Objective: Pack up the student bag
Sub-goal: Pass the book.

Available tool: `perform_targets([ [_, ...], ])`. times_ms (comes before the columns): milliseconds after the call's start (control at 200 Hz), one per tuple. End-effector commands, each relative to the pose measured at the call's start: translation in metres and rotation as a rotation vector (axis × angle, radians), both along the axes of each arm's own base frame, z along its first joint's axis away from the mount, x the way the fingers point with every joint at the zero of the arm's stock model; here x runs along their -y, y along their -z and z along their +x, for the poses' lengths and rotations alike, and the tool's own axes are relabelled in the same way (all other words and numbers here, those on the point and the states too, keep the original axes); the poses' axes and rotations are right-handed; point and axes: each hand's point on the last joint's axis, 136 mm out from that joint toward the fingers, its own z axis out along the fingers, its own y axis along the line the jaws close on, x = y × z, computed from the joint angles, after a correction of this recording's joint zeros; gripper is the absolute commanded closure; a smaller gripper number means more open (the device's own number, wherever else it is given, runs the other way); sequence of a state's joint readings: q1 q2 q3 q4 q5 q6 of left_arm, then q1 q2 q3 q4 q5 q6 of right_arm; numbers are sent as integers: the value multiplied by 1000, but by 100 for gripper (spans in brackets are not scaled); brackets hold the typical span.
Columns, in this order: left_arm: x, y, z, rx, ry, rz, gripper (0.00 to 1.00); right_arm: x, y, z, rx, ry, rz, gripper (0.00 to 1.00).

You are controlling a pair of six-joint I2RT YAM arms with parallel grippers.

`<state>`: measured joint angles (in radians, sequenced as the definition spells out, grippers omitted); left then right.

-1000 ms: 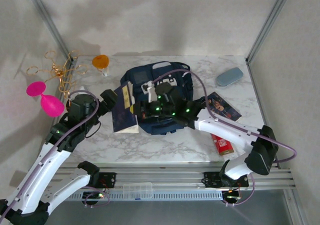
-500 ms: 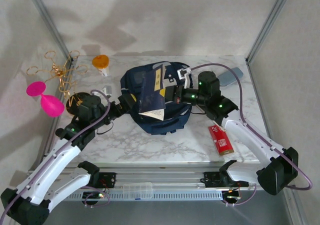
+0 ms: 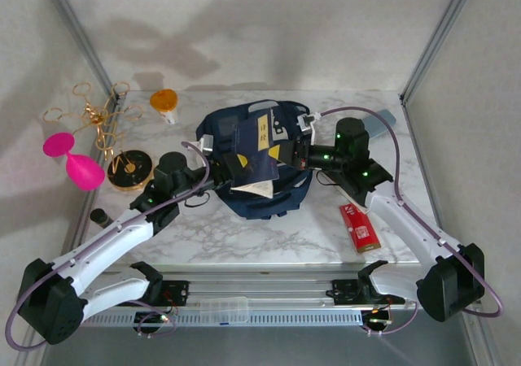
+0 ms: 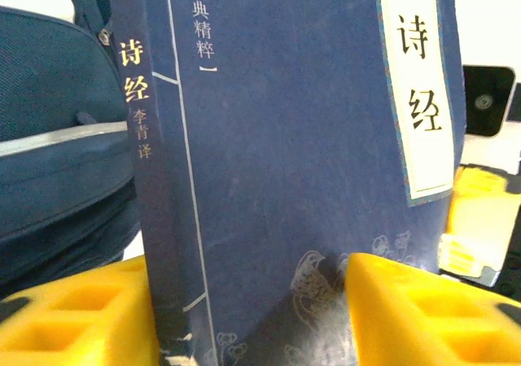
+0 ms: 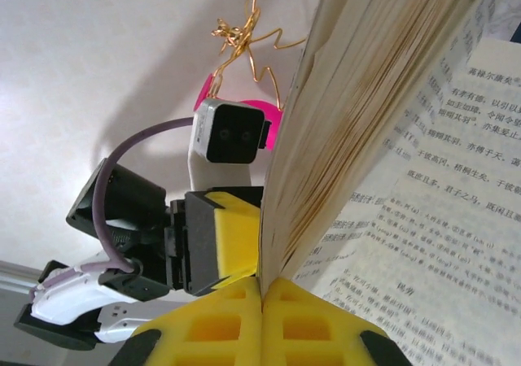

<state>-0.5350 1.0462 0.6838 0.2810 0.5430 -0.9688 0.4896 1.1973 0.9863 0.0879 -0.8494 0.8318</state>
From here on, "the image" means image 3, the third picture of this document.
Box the dark navy poetry book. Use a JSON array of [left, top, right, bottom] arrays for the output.
[[227, 106, 282, 200]]

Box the navy blue backpack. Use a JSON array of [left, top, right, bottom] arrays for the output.
[[195, 99, 314, 220]]

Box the orange pill bottle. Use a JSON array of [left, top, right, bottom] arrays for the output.
[[149, 89, 180, 125]]

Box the red rectangular box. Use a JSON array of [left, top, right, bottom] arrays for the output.
[[339, 203, 382, 255]]

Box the black cylinder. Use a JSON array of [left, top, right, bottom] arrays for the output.
[[90, 207, 116, 231]]

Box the pink plastic goblet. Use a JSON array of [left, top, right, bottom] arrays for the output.
[[42, 132, 106, 191]]

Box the black controller board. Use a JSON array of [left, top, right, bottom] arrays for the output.
[[135, 311, 174, 329], [363, 307, 394, 329]]

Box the gold wire rack black base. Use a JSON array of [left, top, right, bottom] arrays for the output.
[[42, 81, 154, 191]]

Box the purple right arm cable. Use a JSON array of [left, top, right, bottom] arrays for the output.
[[315, 105, 505, 338]]

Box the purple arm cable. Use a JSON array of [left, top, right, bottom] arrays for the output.
[[315, 105, 505, 338], [4, 140, 212, 351]]

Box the aluminium side rail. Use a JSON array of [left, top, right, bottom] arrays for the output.
[[401, 93, 504, 366], [15, 91, 129, 366]]

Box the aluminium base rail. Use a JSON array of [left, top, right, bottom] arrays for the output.
[[87, 264, 422, 314]]

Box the aluminium frame post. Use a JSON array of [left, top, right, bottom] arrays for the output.
[[38, 0, 127, 102], [401, 0, 484, 102]]

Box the grey slotted cable duct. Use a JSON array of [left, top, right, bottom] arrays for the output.
[[81, 309, 364, 329]]

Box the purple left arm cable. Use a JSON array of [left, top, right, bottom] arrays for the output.
[[4, 140, 212, 351]]

